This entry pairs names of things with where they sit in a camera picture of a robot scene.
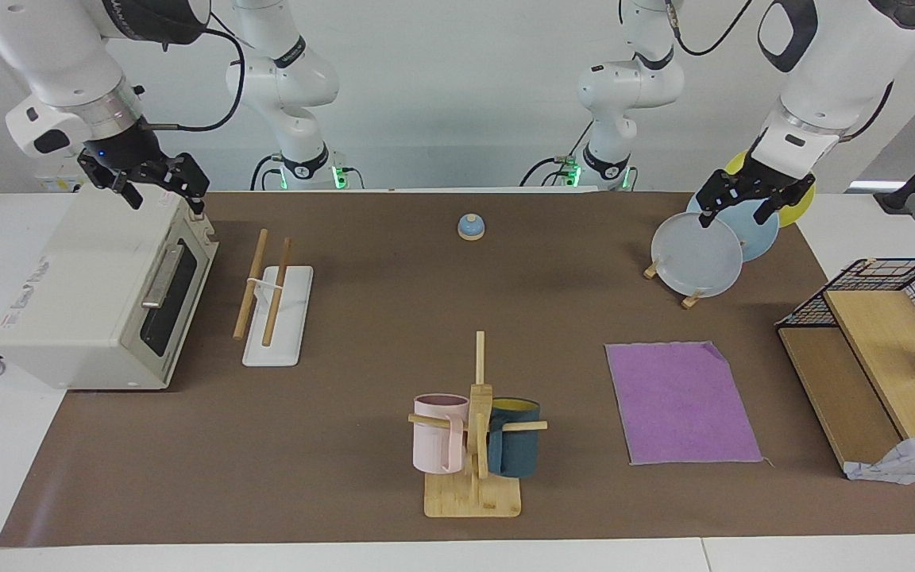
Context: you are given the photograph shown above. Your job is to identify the purple and grey towel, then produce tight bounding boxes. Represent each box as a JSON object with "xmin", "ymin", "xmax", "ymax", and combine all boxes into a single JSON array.
[{"xmin": 605, "ymin": 342, "xmax": 765, "ymax": 466}]

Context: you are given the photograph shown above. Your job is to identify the wooden plate rack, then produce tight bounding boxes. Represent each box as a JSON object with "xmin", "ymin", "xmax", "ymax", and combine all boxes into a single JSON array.
[{"xmin": 643, "ymin": 261, "xmax": 705, "ymax": 311}]

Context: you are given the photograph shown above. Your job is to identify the white towel rack wooden bars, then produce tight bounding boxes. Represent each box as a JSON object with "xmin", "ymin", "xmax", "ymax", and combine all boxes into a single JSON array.
[{"xmin": 233, "ymin": 229, "xmax": 315, "ymax": 368}]

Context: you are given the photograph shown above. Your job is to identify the light blue plate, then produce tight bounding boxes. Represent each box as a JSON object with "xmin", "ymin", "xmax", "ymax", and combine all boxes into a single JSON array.
[{"xmin": 686, "ymin": 191, "xmax": 781, "ymax": 263}]

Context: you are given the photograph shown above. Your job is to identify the yellow plate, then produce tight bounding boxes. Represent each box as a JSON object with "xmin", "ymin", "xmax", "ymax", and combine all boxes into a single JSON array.
[{"xmin": 724, "ymin": 151, "xmax": 817, "ymax": 228}]

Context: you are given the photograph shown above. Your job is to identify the grey plate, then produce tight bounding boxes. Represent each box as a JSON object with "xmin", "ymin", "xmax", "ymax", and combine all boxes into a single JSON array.
[{"xmin": 651, "ymin": 212, "xmax": 744, "ymax": 299}]

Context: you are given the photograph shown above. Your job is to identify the white power strip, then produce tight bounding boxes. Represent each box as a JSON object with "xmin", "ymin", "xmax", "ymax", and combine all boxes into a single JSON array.
[{"xmin": 35, "ymin": 168, "xmax": 91, "ymax": 193}]

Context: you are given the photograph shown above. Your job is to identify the white toaster oven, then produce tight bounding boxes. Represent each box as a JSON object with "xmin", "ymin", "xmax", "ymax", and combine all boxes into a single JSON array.
[{"xmin": 0, "ymin": 184, "xmax": 220, "ymax": 392}]

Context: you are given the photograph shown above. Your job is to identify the wooden shelf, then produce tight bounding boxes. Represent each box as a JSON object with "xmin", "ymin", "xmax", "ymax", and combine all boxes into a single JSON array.
[{"xmin": 777, "ymin": 288, "xmax": 915, "ymax": 477}]

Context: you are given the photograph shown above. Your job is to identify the brown table mat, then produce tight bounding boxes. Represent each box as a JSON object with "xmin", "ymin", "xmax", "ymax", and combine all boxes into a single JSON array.
[{"xmin": 0, "ymin": 191, "xmax": 915, "ymax": 547}]

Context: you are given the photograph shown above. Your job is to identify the white patterned cloth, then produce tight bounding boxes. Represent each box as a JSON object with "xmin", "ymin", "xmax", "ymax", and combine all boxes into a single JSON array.
[{"xmin": 845, "ymin": 429, "xmax": 915, "ymax": 485}]

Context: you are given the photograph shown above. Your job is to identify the dark teal mug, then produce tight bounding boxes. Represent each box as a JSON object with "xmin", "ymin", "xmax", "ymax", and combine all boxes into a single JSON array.
[{"xmin": 487, "ymin": 397, "xmax": 542, "ymax": 478}]

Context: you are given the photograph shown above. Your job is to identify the pink mug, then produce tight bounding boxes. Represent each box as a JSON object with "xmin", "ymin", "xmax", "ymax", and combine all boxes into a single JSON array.
[{"xmin": 413, "ymin": 394, "xmax": 470, "ymax": 475}]

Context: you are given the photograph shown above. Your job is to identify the wooden mug tree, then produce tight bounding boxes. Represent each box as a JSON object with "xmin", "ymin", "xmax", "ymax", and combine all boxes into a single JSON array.
[{"xmin": 407, "ymin": 331, "xmax": 548, "ymax": 519}]

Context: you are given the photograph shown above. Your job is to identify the black base cable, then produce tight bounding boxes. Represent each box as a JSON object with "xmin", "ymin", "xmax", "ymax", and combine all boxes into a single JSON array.
[
  {"xmin": 249, "ymin": 153, "xmax": 284, "ymax": 191},
  {"xmin": 519, "ymin": 119, "xmax": 593, "ymax": 188}
]

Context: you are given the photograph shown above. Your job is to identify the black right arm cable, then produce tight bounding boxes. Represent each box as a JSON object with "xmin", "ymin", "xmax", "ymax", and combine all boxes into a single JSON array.
[{"xmin": 144, "ymin": 8, "xmax": 246, "ymax": 133}]

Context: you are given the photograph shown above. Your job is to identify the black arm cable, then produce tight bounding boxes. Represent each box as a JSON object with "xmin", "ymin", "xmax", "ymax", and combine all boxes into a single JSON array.
[
  {"xmin": 144, "ymin": 8, "xmax": 246, "ymax": 133},
  {"xmin": 662, "ymin": 0, "xmax": 754, "ymax": 58}
]

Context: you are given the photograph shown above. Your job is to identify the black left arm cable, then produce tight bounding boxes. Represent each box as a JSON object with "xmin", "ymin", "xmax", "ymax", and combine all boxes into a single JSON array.
[{"xmin": 662, "ymin": 0, "xmax": 754, "ymax": 58}]

